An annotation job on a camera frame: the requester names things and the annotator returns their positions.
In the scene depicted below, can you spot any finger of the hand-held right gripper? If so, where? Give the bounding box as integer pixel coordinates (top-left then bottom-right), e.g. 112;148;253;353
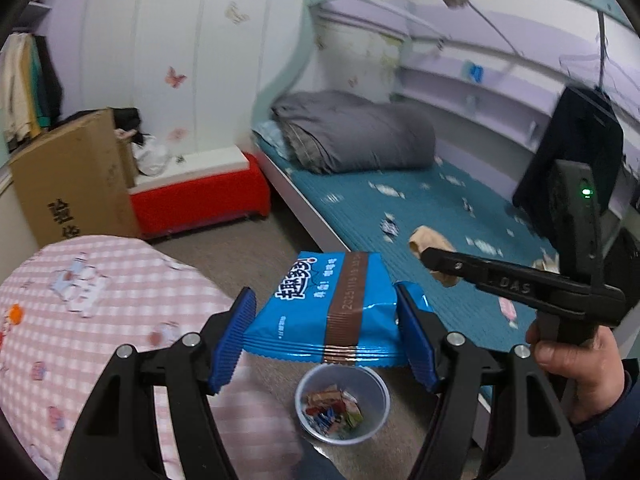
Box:
419;246;562;312

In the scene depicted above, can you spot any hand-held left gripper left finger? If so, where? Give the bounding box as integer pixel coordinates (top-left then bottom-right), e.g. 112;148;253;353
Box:
59;286;258;480

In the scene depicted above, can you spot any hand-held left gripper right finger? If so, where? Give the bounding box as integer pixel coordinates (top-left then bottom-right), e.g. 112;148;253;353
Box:
394;281;587;480

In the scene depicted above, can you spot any blue brown snack packet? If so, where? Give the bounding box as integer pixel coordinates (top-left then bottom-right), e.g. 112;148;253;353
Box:
243;251;436;367

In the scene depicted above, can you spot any clear plastic cup with wrappers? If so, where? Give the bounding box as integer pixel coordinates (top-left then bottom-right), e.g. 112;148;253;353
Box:
294;363;391;446

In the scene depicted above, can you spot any person's right forearm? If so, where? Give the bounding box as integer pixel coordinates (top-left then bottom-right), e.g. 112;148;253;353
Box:
571;357;640;480

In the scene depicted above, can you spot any person's right hand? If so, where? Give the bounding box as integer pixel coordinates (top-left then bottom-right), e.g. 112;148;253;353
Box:
525;319;627;427

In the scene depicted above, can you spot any beige sock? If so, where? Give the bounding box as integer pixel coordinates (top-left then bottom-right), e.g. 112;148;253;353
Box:
531;251;562;275
408;225;459;289

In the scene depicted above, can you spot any green crumpled wrapper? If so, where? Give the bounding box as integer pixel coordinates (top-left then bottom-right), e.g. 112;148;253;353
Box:
342;396;364;429

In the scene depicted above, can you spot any brown crumpled wrapper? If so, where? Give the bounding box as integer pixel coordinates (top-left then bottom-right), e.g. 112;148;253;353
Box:
306;384;347;409

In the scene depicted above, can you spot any dark hanging jacket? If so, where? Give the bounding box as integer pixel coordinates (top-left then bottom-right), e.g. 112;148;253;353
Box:
512;85;626;222

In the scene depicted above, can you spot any blue red crumpled wrapper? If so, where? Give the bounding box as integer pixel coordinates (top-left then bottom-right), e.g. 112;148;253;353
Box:
305;406;342;436

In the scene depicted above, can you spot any pink checkered tablecloth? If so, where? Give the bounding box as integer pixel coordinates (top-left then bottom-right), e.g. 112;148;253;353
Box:
0;236;307;480

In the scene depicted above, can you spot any red storage bench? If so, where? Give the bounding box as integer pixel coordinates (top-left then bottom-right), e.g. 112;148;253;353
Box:
127;145;272;241

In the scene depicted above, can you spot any teal bed sheet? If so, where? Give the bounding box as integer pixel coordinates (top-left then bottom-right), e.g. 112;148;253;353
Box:
254;135;568;357

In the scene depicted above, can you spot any grey quilt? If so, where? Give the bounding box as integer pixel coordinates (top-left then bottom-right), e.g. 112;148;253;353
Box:
270;90;437;176

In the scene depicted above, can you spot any white plastic bag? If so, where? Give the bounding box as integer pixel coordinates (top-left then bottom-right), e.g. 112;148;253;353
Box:
133;136;172;177

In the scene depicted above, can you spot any light blue pillow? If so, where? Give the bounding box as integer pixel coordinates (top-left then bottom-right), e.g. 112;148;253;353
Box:
251;120;297;162

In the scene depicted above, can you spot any brown cardboard box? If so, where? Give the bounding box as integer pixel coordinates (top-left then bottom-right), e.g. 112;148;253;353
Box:
9;107;142;249

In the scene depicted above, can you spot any black clothing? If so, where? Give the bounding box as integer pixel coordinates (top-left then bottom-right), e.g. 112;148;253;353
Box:
111;106;157;149

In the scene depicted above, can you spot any green hanging garment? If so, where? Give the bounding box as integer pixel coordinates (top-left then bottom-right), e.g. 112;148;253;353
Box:
29;35;52;129

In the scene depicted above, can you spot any black hanging garment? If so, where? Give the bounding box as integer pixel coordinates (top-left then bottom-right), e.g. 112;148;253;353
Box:
35;35;65;122

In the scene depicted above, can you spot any beige butterfly sticker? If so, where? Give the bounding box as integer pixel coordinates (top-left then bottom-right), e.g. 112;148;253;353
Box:
224;2;251;26

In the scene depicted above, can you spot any cream hanging garment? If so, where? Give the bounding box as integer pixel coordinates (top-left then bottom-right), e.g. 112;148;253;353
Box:
0;34;42;144

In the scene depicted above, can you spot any teal white bed frame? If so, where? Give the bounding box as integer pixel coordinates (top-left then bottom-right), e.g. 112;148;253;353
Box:
235;0;640;456

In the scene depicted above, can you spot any lilac wall shelf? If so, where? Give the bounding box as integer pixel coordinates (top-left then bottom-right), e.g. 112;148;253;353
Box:
394;35;640;173

